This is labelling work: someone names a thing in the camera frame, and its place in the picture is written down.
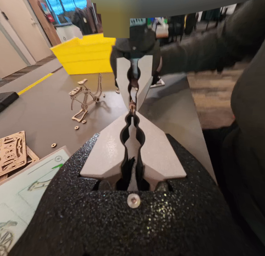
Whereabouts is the wooden model frame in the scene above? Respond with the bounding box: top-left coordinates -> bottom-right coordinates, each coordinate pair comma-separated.
69,73 -> 105,123

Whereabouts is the wooden part sheet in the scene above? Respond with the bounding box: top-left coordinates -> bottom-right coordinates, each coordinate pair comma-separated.
0,131 -> 28,176
0,145 -> 40,183

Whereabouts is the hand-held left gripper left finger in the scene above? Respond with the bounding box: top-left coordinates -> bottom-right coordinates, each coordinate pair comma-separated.
80,111 -> 133,191

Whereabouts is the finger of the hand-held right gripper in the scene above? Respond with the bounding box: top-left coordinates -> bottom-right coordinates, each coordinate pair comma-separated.
116,57 -> 133,110
134,55 -> 154,112

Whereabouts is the black flat pad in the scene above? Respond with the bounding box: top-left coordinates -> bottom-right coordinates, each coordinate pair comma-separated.
0,92 -> 19,113

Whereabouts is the paper instruction sheet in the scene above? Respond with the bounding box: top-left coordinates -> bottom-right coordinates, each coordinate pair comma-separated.
0,145 -> 71,256

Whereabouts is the person's right forearm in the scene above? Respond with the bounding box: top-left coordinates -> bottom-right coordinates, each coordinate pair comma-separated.
160,0 -> 265,76

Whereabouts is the white door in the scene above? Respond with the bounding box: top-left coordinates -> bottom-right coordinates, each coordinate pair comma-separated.
0,0 -> 53,78

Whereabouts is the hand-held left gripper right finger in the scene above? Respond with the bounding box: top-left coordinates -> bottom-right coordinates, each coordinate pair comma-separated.
133,111 -> 187,191

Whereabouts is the yellow plastic bin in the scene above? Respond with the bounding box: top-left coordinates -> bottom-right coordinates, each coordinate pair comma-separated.
50,33 -> 117,75

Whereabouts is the white cabinet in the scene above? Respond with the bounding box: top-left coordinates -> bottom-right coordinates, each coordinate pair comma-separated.
55,25 -> 83,43

